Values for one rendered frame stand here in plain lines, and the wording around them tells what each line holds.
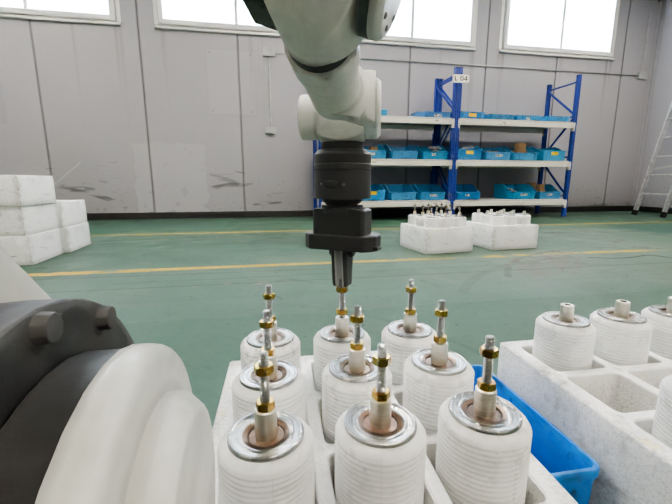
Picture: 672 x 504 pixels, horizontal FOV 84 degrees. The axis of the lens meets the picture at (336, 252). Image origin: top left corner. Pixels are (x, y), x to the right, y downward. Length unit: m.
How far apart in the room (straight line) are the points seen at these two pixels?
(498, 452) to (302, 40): 0.42
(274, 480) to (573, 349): 0.56
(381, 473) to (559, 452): 0.39
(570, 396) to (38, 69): 6.14
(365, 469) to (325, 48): 0.38
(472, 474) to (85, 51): 5.96
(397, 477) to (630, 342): 0.56
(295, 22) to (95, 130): 5.58
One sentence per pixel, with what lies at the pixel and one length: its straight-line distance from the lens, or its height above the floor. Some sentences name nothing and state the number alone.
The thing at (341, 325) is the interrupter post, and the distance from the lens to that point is 0.62.
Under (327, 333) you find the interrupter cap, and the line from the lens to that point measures 0.63.
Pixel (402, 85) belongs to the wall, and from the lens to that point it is 5.97.
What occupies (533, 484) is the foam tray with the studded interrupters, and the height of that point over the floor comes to 0.18.
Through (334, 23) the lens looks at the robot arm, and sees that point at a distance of 0.34.
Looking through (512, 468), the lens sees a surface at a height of 0.22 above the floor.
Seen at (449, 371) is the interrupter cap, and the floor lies 0.25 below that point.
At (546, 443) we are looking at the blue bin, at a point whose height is 0.09.
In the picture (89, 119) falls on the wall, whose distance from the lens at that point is 5.92.
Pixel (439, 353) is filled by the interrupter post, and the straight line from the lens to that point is 0.55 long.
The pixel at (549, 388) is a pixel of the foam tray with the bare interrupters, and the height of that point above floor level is 0.16.
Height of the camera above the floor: 0.50
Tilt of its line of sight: 11 degrees down
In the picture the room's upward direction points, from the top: straight up
